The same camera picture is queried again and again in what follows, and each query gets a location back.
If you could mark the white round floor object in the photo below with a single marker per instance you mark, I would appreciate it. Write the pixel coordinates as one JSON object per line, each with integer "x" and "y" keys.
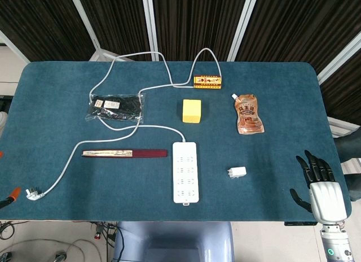
{"x": 2, "y": 119}

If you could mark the white power strip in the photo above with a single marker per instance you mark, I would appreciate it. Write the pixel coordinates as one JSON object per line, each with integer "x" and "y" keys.
{"x": 176, "y": 171}

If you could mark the dark red folding fan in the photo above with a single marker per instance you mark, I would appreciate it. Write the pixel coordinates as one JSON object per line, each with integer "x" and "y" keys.
{"x": 146, "y": 153}

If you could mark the chrome caster foot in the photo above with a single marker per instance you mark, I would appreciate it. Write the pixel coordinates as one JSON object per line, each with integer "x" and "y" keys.
{"x": 5, "y": 257}
{"x": 60, "y": 257}

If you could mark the white metal frame base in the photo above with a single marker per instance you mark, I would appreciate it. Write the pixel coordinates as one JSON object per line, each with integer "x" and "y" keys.
{"x": 338, "y": 125}

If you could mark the bystander trousered legs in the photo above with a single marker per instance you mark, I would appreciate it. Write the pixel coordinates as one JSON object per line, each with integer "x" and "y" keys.
{"x": 348, "y": 147}

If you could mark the white metal frame post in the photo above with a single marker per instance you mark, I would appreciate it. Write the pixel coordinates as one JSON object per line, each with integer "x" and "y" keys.
{"x": 244, "y": 22}
{"x": 149, "y": 19}
{"x": 84, "y": 19}
{"x": 14, "y": 46}
{"x": 338, "y": 58}

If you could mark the black table control box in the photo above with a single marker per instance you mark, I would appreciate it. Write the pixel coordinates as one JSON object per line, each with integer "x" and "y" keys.
{"x": 300, "y": 223}

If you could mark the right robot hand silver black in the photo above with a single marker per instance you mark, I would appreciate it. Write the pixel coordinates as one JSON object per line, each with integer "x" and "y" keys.
{"x": 327, "y": 200}

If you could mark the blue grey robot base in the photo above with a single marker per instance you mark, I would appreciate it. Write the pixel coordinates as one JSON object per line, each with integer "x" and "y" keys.
{"x": 175, "y": 236}

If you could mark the black floor device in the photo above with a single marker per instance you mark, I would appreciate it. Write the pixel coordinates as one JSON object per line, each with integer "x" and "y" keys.
{"x": 4, "y": 101}

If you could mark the brown sauce pouch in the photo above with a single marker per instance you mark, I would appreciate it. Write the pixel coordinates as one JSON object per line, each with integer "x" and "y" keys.
{"x": 249, "y": 115}

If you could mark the red emergency stop button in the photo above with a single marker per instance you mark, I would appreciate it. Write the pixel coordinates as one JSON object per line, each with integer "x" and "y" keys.
{"x": 97, "y": 236}

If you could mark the black items in plastic bag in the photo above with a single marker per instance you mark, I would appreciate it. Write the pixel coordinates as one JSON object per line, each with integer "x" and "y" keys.
{"x": 124, "y": 106}

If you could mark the blue felt table mat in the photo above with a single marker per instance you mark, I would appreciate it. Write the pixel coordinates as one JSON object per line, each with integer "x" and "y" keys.
{"x": 56, "y": 104}

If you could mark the white plug adapter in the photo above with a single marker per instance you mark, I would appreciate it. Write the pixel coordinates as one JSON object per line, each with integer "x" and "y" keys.
{"x": 238, "y": 173}

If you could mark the yellow sponge block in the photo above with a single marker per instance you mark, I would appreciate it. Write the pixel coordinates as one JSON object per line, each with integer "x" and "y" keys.
{"x": 191, "y": 111}

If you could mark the yellow red small box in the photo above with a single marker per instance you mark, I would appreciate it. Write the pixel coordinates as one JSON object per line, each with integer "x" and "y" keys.
{"x": 207, "y": 82}

